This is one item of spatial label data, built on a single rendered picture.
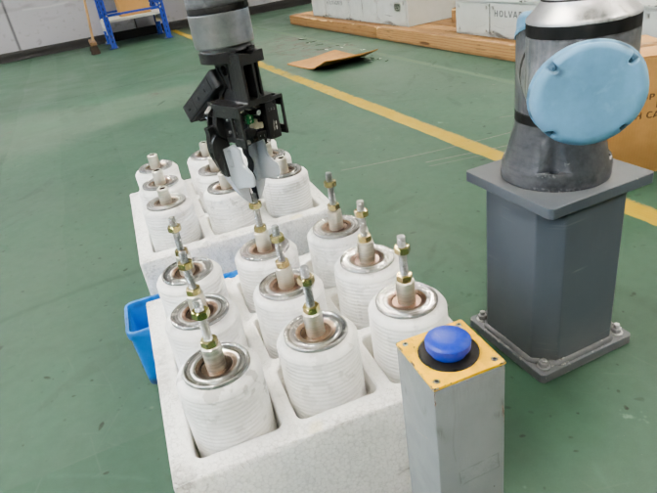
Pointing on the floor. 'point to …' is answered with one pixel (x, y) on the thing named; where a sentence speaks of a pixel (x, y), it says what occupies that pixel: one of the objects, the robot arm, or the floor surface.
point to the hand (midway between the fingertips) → (249, 191)
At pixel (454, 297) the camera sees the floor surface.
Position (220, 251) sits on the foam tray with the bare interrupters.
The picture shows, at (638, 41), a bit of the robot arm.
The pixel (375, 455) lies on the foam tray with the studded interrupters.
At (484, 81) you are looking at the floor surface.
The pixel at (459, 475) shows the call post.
